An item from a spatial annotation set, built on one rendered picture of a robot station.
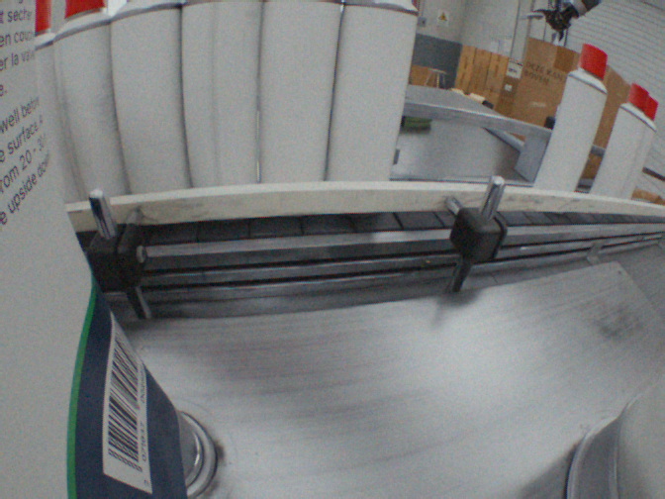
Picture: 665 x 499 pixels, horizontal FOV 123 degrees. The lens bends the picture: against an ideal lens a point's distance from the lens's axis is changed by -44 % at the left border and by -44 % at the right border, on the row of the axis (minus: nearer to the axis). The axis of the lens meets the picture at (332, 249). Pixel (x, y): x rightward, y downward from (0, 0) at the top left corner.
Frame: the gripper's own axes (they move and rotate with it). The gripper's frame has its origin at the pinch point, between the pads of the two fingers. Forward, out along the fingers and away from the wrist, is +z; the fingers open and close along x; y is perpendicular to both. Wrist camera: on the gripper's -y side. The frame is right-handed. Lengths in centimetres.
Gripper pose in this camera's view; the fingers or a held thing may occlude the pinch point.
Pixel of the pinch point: (533, 36)
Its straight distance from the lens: 120.9
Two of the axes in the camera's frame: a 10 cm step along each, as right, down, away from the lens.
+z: -5.9, 4.2, 6.9
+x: 7.0, 6.9, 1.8
